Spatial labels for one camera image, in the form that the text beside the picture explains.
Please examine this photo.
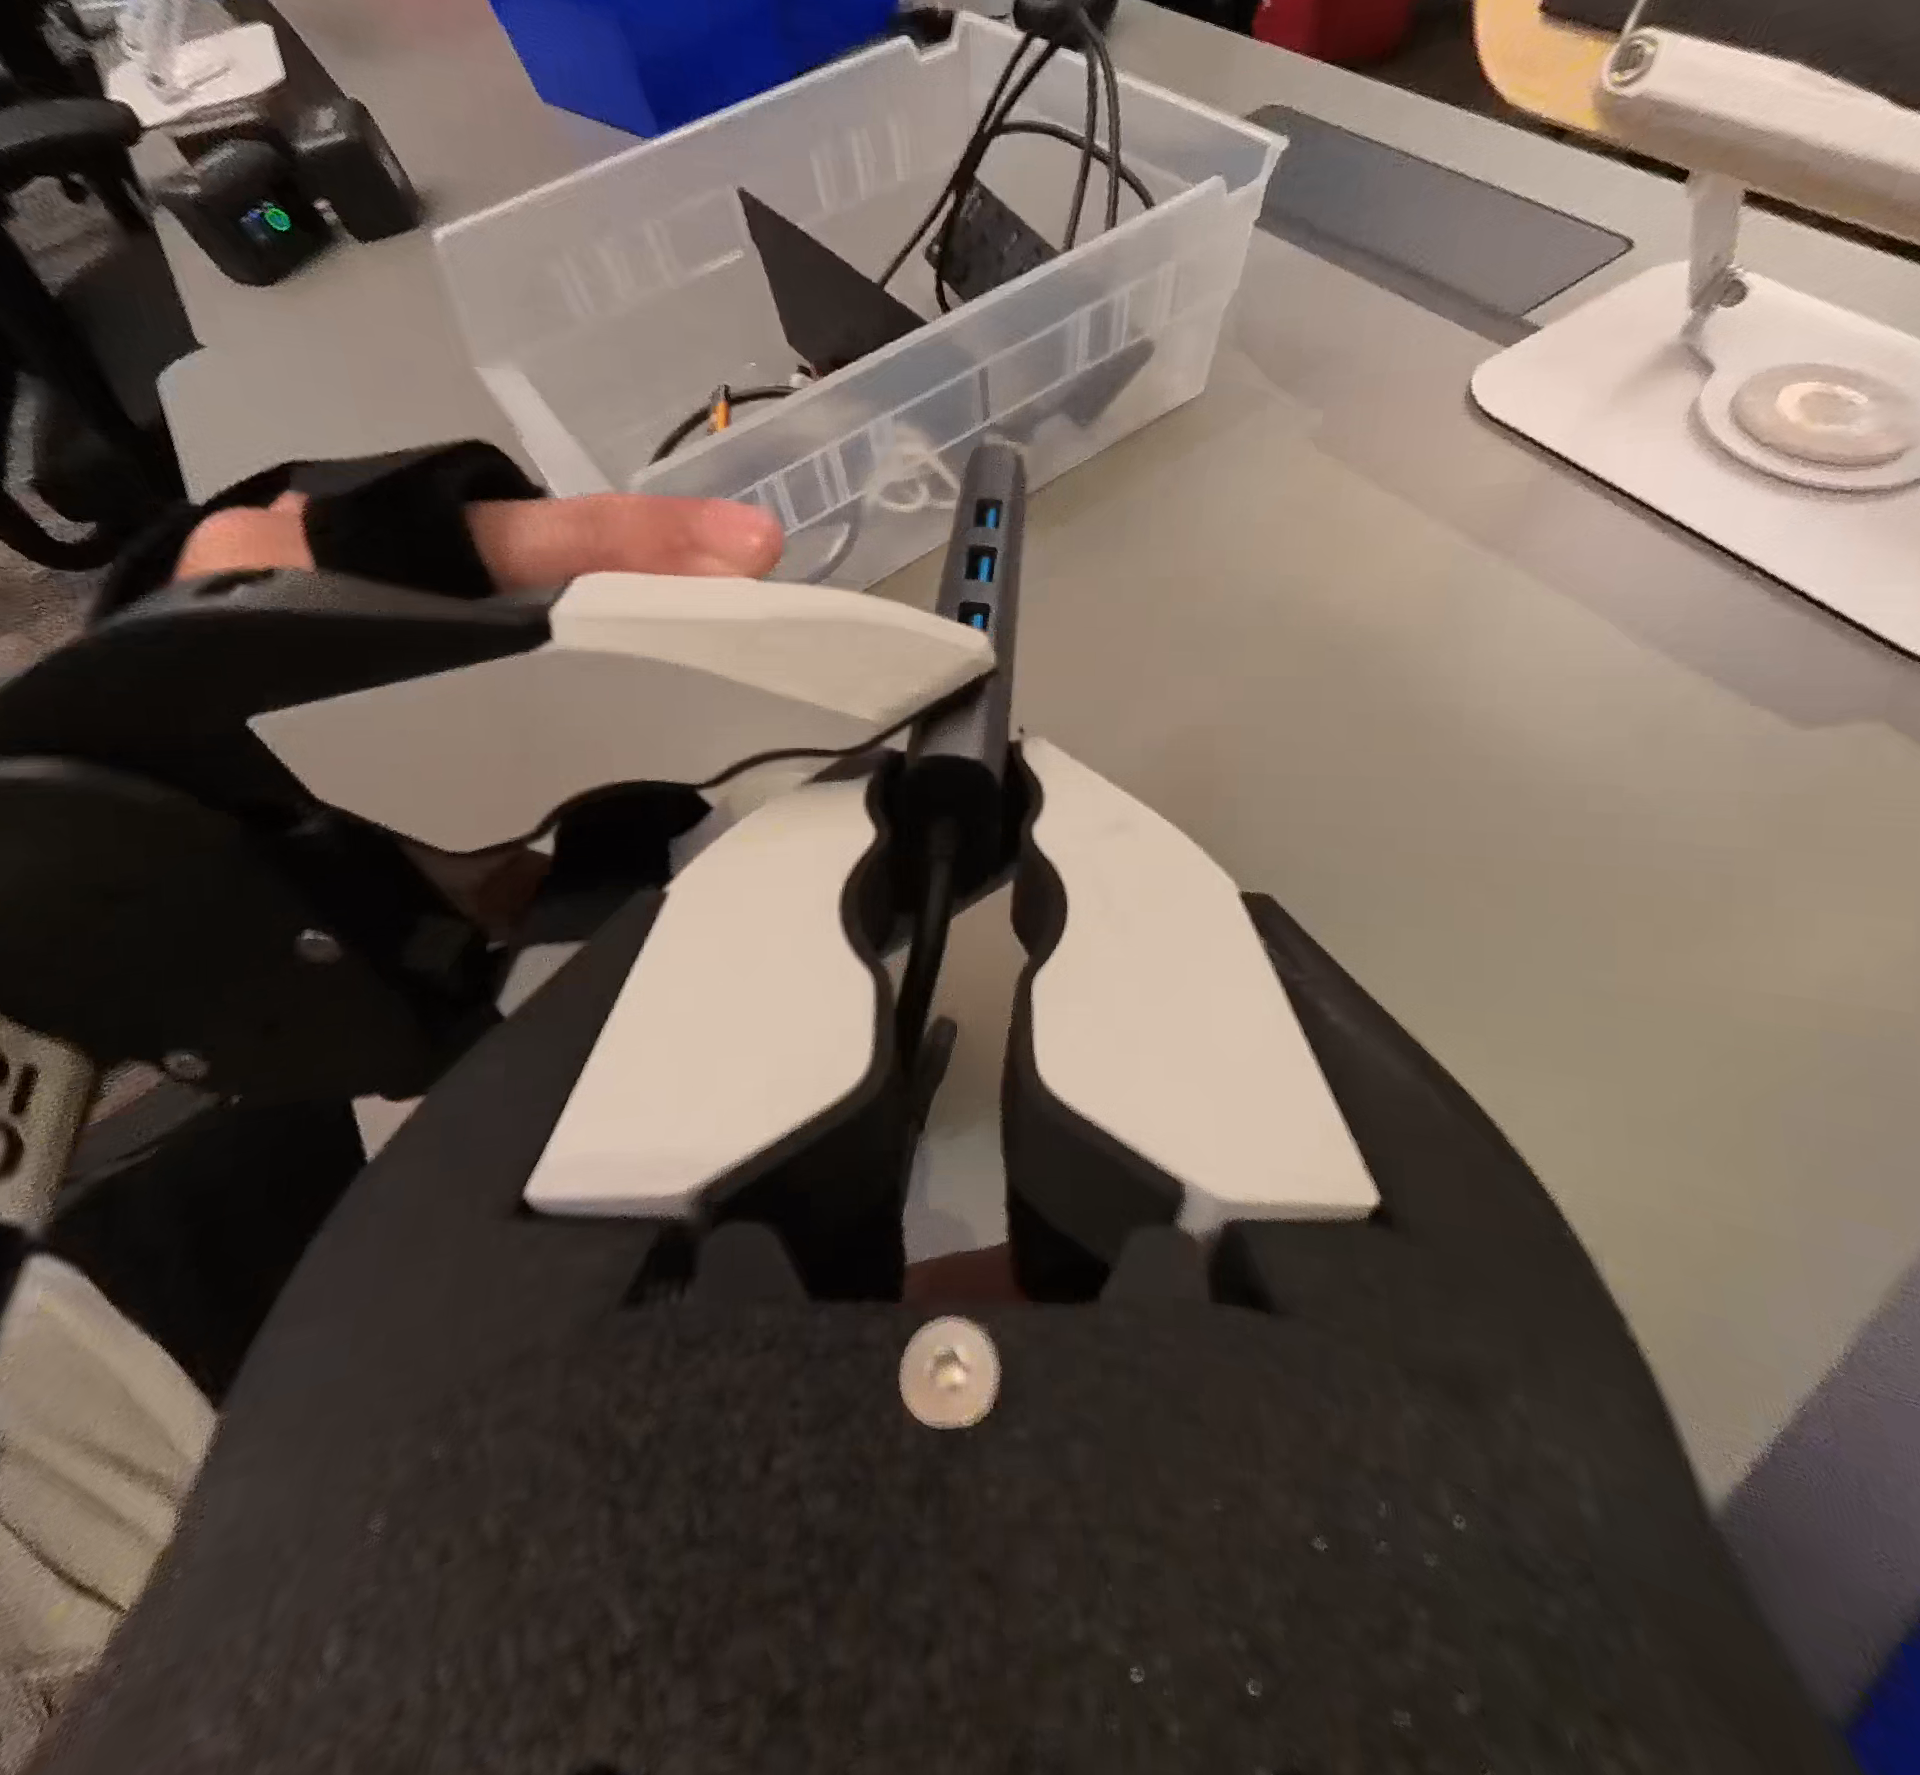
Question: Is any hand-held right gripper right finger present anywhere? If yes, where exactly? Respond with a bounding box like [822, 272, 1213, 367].
[1004, 736, 1381, 1240]

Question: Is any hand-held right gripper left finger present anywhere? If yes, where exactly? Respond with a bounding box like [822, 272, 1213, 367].
[522, 768, 903, 1223]

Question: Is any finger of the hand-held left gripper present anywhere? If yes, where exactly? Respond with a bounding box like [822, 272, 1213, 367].
[247, 646, 908, 858]
[546, 572, 1004, 730]

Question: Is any grey aluminium USB hub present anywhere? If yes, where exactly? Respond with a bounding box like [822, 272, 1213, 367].
[904, 442, 1031, 776]

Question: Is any black cable with orange plugs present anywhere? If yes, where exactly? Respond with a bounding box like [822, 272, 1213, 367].
[650, 377, 825, 469]

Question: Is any clear plastic bin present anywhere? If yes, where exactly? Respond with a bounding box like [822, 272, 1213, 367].
[437, 8, 1289, 591]

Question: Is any black multi-port USB hub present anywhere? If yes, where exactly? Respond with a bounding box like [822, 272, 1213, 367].
[927, 182, 1062, 303]

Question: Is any thick black hub cable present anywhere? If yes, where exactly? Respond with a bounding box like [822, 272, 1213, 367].
[876, 0, 1161, 307]

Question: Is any person's left hand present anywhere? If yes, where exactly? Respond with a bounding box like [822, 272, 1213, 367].
[464, 492, 786, 596]

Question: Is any black bin divider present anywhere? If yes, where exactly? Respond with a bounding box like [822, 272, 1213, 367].
[740, 188, 1156, 429]

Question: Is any black office chair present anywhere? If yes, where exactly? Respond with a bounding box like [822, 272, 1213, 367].
[0, 0, 205, 570]

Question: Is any black device with green display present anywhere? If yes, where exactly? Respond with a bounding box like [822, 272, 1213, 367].
[158, 138, 339, 287]

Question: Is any small black charger dock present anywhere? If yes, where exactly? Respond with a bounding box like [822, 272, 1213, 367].
[289, 95, 425, 244]

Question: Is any person's white shirt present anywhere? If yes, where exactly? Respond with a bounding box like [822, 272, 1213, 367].
[0, 1243, 220, 1717]

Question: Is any clear acrylic stand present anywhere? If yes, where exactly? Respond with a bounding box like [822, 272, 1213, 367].
[102, 0, 290, 129]

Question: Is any dark grey desk cable flap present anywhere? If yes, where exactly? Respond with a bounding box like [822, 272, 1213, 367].
[1244, 104, 1637, 326]

